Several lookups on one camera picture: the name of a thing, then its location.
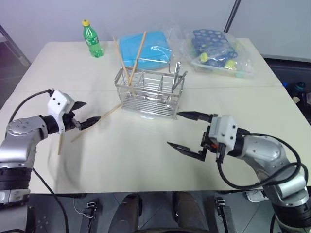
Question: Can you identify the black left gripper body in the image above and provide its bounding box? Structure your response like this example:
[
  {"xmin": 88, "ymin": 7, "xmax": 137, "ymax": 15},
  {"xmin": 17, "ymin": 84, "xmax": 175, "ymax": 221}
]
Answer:
[{"xmin": 62, "ymin": 111, "xmax": 83, "ymax": 133}]

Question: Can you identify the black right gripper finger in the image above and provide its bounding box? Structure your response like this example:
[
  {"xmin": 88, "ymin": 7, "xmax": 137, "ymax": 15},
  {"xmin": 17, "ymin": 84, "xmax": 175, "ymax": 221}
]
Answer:
[
  {"xmin": 177, "ymin": 111, "xmax": 214, "ymax": 122},
  {"xmin": 167, "ymin": 142, "xmax": 207, "ymax": 162}
]

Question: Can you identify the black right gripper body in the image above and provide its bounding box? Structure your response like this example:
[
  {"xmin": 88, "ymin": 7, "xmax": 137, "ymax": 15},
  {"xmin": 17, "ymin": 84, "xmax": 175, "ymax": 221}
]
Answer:
[{"xmin": 200, "ymin": 125, "xmax": 221, "ymax": 155}]

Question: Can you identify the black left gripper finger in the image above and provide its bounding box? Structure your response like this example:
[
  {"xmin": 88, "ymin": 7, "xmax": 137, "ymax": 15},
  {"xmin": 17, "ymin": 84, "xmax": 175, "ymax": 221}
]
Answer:
[
  {"xmin": 71, "ymin": 101, "xmax": 87, "ymax": 112},
  {"xmin": 79, "ymin": 116, "xmax": 102, "ymax": 132}
]

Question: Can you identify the wooden chopstick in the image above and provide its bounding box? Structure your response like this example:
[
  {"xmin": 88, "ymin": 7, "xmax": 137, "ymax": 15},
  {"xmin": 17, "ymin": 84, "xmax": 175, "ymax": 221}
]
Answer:
[
  {"xmin": 70, "ymin": 103, "xmax": 122, "ymax": 143},
  {"xmin": 57, "ymin": 133, "xmax": 65, "ymax": 156},
  {"xmin": 128, "ymin": 31, "xmax": 148, "ymax": 87},
  {"xmin": 112, "ymin": 35, "xmax": 135, "ymax": 99}
]

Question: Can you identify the dark rounded shape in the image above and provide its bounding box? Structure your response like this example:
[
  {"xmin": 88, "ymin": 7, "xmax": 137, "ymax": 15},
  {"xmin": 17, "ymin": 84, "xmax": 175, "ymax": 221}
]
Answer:
[
  {"xmin": 113, "ymin": 193, "xmax": 143, "ymax": 233},
  {"xmin": 173, "ymin": 191, "xmax": 210, "ymax": 233}
]

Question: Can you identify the green bottle with yellow cap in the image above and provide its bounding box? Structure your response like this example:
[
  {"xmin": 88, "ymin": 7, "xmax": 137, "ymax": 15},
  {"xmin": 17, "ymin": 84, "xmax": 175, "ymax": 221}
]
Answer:
[{"xmin": 81, "ymin": 19, "xmax": 104, "ymax": 59}]

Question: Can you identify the white object under table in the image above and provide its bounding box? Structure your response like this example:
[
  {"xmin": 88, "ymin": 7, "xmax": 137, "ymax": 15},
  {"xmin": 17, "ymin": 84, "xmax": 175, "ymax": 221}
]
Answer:
[{"xmin": 245, "ymin": 189, "xmax": 268, "ymax": 203}]

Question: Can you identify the blue plastic lunch box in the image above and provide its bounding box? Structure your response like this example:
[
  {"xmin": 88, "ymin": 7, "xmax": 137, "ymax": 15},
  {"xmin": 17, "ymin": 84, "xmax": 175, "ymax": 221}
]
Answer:
[{"xmin": 118, "ymin": 31, "xmax": 173, "ymax": 71}]

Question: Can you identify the blue holed plastic rack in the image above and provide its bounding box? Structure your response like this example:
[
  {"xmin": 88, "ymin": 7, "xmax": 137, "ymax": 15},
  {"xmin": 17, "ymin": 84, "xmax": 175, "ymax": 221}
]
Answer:
[{"xmin": 191, "ymin": 29, "xmax": 238, "ymax": 61}]

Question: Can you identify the clear plastic bag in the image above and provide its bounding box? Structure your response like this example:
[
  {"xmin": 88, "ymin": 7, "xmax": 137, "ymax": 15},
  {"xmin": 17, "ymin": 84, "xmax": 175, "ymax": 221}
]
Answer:
[{"xmin": 178, "ymin": 23, "xmax": 259, "ymax": 80}]

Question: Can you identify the dark metal pole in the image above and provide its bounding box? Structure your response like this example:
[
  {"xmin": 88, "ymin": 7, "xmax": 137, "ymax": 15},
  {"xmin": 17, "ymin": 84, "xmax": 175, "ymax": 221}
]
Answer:
[{"xmin": 223, "ymin": 0, "xmax": 241, "ymax": 33}]

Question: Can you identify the dark bottle with blue cap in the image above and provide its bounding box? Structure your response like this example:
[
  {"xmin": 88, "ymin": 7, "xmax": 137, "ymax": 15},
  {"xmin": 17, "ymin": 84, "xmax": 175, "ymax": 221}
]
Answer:
[{"xmin": 291, "ymin": 81, "xmax": 307, "ymax": 100}]

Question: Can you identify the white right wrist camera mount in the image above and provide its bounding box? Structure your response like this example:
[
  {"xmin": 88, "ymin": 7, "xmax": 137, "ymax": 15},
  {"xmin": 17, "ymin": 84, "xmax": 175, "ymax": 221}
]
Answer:
[{"xmin": 208, "ymin": 116, "xmax": 238, "ymax": 156}]

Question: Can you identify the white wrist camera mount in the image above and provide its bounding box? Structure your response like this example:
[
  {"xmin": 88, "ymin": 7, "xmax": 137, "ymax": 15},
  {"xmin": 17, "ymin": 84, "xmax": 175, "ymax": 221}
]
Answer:
[
  {"xmin": 47, "ymin": 89, "xmax": 76, "ymax": 134},
  {"xmin": 208, "ymin": 116, "xmax": 238, "ymax": 156}
]

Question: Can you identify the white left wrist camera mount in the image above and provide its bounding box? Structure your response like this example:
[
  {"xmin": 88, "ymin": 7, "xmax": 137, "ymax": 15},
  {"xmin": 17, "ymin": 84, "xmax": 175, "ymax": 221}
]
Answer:
[{"xmin": 47, "ymin": 89, "xmax": 76, "ymax": 134}]

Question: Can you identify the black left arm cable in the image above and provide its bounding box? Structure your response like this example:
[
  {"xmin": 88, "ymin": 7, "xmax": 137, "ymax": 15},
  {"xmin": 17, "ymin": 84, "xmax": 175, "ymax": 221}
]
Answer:
[{"xmin": 8, "ymin": 89, "xmax": 54, "ymax": 123}]

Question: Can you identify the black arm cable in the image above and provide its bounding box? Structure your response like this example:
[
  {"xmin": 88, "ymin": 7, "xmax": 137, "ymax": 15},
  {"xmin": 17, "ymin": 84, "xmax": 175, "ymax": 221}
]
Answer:
[
  {"xmin": 215, "ymin": 132, "xmax": 310, "ymax": 191},
  {"xmin": 8, "ymin": 89, "xmax": 54, "ymax": 123}
]

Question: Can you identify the metal wire basket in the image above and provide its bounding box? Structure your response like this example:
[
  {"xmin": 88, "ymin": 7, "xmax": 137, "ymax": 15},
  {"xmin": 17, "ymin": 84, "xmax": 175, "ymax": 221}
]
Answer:
[{"xmin": 113, "ymin": 62, "xmax": 188, "ymax": 121}]

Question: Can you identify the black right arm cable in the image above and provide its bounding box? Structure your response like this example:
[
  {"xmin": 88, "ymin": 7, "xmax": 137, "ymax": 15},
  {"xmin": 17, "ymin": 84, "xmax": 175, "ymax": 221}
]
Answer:
[{"xmin": 215, "ymin": 132, "xmax": 310, "ymax": 191}]

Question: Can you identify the black cable under table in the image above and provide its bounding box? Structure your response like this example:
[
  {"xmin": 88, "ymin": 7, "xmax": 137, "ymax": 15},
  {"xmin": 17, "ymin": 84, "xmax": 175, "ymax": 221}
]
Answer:
[{"xmin": 32, "ymin": 167, "xmax": 70, "ymax": 233}]

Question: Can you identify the black bracket under table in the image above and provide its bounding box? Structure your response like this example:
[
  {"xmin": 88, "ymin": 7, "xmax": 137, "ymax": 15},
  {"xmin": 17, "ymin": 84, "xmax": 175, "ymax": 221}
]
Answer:
[
  {"xmin": 215, "ymin": 197, "xmax": 235, "ymax": 233},
  {"xmin": 81, "ymin": 198, "xmax": 99, "ymax": 233}
]

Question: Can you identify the grey metal frame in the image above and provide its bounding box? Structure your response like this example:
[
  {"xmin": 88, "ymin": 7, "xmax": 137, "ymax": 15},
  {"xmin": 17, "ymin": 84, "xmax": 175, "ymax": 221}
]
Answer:
[{"xmin": 0, "ymin": 23, "xmax": 32, "ymax": 68}]

